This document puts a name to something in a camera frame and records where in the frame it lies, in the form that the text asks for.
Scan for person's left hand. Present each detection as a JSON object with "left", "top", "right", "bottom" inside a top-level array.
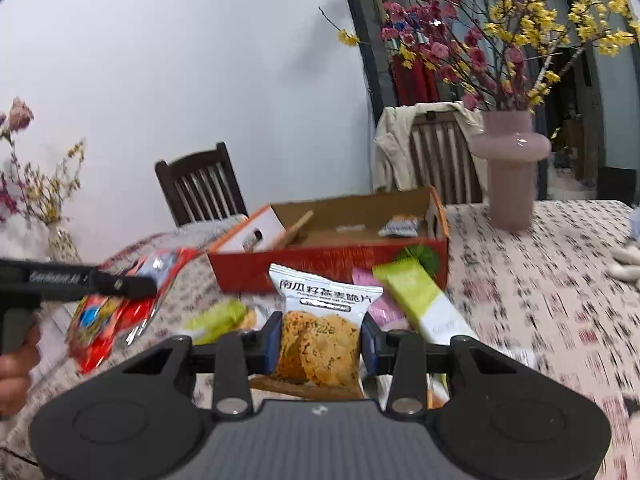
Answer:
[{"left": 0, "top": 325, "right": 42, "bottom": 418}]

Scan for white cookie snack packet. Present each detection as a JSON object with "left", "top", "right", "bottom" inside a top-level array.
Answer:
[{"left": 268, "top": 262, "right": 385, "bottom": 388}]

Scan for brown wooden chair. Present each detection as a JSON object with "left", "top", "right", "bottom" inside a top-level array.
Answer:
[{"left": 407, "top": 110, "right": 483, "bottom": 206}]

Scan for pink snack packet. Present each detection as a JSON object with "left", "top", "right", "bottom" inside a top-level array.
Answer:
[{"left": 351, "top": 266, "right": 413, "bottom": 333}]

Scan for thin pink yellow flower sprigs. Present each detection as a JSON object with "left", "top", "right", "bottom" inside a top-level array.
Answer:
[{"left": 0, "top": 97, "right": 86, "bottom": 226}]

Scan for green and white bar packet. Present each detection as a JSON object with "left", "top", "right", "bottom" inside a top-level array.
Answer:
[{"left": 372, "top": 256, "right": 481, "bottom": 346}]

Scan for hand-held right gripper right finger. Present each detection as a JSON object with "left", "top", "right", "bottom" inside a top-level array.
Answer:
[{"left": 361, "top": 314, "right": 521, "bottom": 419}]

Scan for red snack bag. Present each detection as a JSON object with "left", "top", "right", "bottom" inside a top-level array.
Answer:
[{"left": 67, "top": 247, "right": 201, "bottom": 373}]

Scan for pink glass vase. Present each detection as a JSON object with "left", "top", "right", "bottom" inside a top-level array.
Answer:
[{"left": 467, "top": 110, "right": 551, "bottom": 233}]

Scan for dark framed glass door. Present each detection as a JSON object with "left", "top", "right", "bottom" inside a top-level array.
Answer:
[{"left": 336, "top": 0, "right": 640, "bottom": 206}]

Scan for snack packets inside box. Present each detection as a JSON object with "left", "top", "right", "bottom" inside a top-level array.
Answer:
[{"left": 378, "top": 214, "right": 420, "bottom": 239}]

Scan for brown snack packet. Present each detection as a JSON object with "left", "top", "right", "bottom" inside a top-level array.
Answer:
[{"left": 249, "top": 374, "right": 363, "bottom": 401}]

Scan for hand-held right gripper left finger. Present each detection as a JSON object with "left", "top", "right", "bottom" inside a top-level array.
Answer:
[{"left": 120, "top": 311, "right": 283, "bottom": 420}]

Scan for dark wooden chair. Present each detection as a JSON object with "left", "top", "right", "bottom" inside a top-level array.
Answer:
[{"left": 154, "top": 141, "right": 249, "bottom": 227}]

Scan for chair with beige jacket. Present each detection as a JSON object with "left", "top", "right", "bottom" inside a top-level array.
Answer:
[{"left": 375, "top": 101, "right": 488, "bottom": 192}]

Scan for red cardboard box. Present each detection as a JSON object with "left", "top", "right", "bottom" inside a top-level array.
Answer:
[{"left": 206, "top": 185, "right": 451, "bottom": 295}]

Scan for small patterned vase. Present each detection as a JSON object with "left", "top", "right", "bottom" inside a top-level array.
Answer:
[{"left": 47, "top": 225, "right": 83, "bottom": 263}]

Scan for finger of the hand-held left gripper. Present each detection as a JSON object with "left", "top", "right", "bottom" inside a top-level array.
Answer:
[{"left": 95, "top": 269, "right": 157, "bottom": 300}]

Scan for white soft object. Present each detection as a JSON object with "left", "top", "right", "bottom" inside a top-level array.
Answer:
[{"left": 606, "top": 244, "right": 640, "bottom": 281}]

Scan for green snack packet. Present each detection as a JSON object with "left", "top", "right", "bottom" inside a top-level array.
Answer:
[{"left": 187, "top": 297, "right": 248, "bottom": 346}]

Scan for yellow and pink flower branches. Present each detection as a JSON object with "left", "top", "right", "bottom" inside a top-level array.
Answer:
[{"left": 320, "top": 0, "right": 640, "bottom": 113}]

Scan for red hanging cloth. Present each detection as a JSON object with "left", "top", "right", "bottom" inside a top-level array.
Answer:
[{"left": 391, "top": 52, "right": 441, "bottom": 106}]

